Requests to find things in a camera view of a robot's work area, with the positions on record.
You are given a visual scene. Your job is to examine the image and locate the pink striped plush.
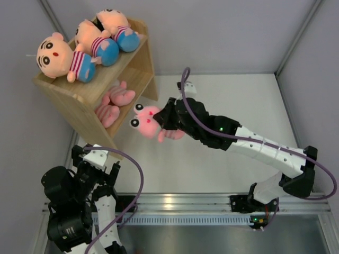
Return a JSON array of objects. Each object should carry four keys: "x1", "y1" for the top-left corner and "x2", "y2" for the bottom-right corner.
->
[
  {"x1": 95, "y1": 96, "x2": 120, "y2": 128},
  {"x1": 103, "y1": 80, "x2": 136, "y2": 106},
  {"x1": 129, "y1": 103, "x2": 185, "y2": 143}
]

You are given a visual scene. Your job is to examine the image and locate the boy plush doll blue pants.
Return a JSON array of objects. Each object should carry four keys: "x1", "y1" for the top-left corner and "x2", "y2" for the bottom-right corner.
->
[{"x1": 74, "y1": 20, "x2": 120, "y2": 66}]

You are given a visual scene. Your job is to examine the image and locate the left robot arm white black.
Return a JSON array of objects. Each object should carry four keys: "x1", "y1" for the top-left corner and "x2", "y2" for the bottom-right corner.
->
[{"x1": 41, "y1": 145, "x2": 127, "y2": 253}]

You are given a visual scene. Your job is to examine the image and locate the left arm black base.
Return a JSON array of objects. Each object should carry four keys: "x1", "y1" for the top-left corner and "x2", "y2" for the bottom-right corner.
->
[{"x1": 115, "y1": 195, "x2": 135, "y2": 213}]

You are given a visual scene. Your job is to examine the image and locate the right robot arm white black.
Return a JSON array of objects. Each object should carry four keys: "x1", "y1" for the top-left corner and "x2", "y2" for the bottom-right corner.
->
[{"x1": 153, "y1": 98, "x2": 317, "y2": 210}]

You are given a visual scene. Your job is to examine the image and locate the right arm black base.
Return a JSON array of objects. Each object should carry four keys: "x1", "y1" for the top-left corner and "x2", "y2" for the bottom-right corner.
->
[{"x1": 229, "y1": 195, "x2": 278, "y2": 214}]

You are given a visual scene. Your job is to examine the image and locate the wooden two-tier shelf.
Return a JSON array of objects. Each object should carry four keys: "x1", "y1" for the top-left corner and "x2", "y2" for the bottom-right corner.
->
[{"x1": 32, "y1": 17, "x2": 158, "y2": 148}]

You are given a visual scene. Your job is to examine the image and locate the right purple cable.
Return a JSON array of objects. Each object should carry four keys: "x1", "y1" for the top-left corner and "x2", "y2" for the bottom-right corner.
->
[{"x1": 181, "y1": 67, "x2": 339, "y2": 231}]

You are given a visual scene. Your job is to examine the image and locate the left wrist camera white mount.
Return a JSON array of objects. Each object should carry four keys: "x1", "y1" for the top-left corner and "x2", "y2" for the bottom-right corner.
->
[{"x1": 83, "y1": 144, "x2": 109, "y2": 171}]

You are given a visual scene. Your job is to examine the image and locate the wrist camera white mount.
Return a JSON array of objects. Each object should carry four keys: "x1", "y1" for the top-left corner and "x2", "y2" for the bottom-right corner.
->
[
  {"x1": 177, "y1": 81, "x2": 197, "y2": 99},
  {"x1": 83, "y1": 144, "x2": 109, "y2": 171}
]

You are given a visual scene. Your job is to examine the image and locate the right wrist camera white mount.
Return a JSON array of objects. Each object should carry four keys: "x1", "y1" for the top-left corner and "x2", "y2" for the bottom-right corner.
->
[{"x1": 177, "y1": 81, "x2": 197, "y2": 99}]

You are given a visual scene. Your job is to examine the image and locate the aluminium mounting rail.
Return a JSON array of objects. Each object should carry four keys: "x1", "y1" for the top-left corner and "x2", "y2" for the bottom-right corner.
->
[{"x1": 42, "y1": 193, "x2": 331, "y2": 213}]

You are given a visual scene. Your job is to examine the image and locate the white slotted cable duct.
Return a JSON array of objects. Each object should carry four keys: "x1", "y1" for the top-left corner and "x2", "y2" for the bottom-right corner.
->
[{"x1": 117, "y1": 214, "x2": 254, "y2": 226}]

